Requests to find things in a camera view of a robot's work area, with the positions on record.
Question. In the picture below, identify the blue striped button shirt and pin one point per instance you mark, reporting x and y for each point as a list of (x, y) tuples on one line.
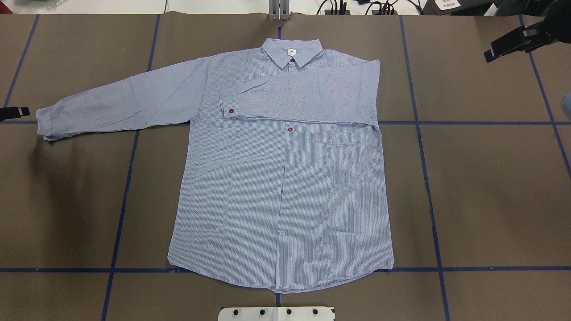
[(284, 185)]

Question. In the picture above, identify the black box with label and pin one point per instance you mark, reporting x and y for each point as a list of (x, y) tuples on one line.
[(458, 7)]

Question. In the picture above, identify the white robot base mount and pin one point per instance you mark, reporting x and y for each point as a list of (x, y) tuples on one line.
[(295, 313)]

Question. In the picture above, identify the brown table mat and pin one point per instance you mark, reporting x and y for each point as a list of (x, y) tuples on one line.
[(477, 158)]

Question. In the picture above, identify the orange black usb hub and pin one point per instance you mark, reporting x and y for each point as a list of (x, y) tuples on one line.
[(337, 8)]

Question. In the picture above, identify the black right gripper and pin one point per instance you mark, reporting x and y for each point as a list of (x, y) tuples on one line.
[(513, 42)]

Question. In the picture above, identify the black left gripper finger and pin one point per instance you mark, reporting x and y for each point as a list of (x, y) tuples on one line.
[(8, 113)]

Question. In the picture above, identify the aluminium extrusion camera post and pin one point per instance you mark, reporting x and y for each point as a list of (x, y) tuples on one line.
[(279, 10)]

